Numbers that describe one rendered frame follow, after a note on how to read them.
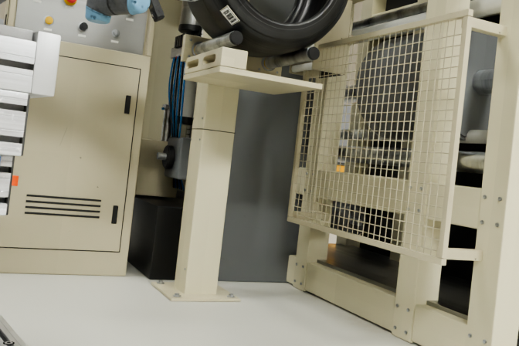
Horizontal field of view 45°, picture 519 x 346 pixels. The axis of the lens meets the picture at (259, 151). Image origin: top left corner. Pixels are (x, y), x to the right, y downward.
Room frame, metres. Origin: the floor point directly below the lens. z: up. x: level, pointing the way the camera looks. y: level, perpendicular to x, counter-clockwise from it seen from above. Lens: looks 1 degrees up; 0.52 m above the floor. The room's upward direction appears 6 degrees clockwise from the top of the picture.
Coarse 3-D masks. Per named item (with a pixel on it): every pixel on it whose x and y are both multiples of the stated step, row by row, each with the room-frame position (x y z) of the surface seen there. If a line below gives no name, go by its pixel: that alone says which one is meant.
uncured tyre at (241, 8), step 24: (216, 0) 1.94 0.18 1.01; (240, 0) 1.94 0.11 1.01; (312, 0) 2.33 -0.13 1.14; (336, 0) 2.08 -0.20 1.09; (216, 24) 2.02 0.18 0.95; (240, 24) 1.96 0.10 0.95; (264, 24) 1.98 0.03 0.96; (288, 24) 2.01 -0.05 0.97; (312, 24) 2.05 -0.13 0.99; (240, 48) 2.10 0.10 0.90; (264, 48) 2.04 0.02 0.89; (288, 48) 2.05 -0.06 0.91
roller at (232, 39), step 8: (232, 32) 1.94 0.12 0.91; (240, 32) 1.95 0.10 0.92; (208, 40) 2.14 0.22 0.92; (216, 40) 2.04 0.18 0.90; (224, 40) 1.98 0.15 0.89; (232, 40) 1.94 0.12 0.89; (240, 40) 1.95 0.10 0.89; (200, 48) 2.18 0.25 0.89; (208, 48) 2.12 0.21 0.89; (216, 48) 2.07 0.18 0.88
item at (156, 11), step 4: (152, 0) 1.91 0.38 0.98; (156, 0) 1.92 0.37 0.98; (152, 4) 1.92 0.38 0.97; (156, 4) 1.92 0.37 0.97; (152, 8) 1.93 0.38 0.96; (156, 8) 1.92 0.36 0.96; (160, 8) 1.93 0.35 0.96; (152, 12) 1.94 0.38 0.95; (156, 12) 1.92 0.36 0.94; (160, 12) 1.93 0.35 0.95; (152, 16) 1.94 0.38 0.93; (156, 16) 1.93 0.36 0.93; (160, 16) 1.93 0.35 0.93; (164, 16) 1.93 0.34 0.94; (156, 20) 1.94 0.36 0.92; (160, 20) 1.96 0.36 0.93
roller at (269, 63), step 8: (312, 48) 2.06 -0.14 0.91; (272, 56) 2.32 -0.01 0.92; (280, 56) 2.24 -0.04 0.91; (288, 56) 2.18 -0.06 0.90; (296, 56) 2.13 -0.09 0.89; (304, 56) 2.08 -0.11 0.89; (312, 56) 2.06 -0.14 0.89; (264, 64) 2.36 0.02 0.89; (272, 64) 2.31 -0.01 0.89; (280, 64) 2.26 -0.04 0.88; (288, 64) 2.22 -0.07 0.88
